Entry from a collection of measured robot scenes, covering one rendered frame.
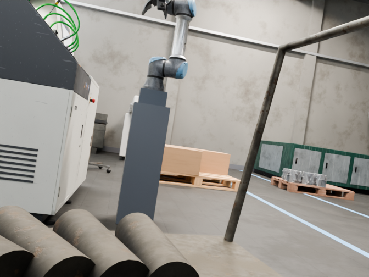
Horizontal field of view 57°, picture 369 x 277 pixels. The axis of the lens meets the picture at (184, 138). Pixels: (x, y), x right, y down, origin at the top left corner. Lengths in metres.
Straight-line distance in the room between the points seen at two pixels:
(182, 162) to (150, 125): 2.18
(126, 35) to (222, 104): 2.87
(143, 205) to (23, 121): 0.88
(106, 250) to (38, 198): 1.54
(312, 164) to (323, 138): 2.60
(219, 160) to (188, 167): 0.75
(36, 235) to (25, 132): 1.48
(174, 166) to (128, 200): 2.13
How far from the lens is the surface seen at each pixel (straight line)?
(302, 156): 7.23
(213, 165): 4.98
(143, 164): 2.23
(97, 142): 7.22
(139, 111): 2.22
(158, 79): 2.32
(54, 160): 2.07
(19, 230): 0.69
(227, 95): 8.73
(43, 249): 0.60
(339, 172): 7.70
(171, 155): 4.32
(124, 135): 6.47
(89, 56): 8.48
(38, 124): 2.08
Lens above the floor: 0.63
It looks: level
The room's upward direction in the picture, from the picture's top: 9 degrees clockwise
